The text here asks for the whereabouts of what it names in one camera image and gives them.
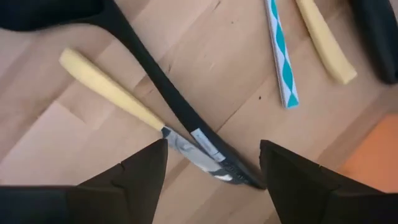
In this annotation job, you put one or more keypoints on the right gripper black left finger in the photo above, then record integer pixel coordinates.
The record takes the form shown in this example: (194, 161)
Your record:
(130, 199)

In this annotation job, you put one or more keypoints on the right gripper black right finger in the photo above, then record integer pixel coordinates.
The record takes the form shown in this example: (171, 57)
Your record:
(304, 193)

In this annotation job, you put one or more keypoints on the black ladle with white label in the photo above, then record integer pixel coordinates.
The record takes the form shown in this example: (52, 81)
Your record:
(161, 79)

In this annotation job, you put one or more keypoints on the black plastic ladle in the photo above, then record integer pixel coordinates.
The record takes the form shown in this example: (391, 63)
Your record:
(376, 37)

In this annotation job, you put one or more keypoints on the orange translucent plastic tray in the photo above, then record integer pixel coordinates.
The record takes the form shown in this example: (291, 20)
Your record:
(373, 149)

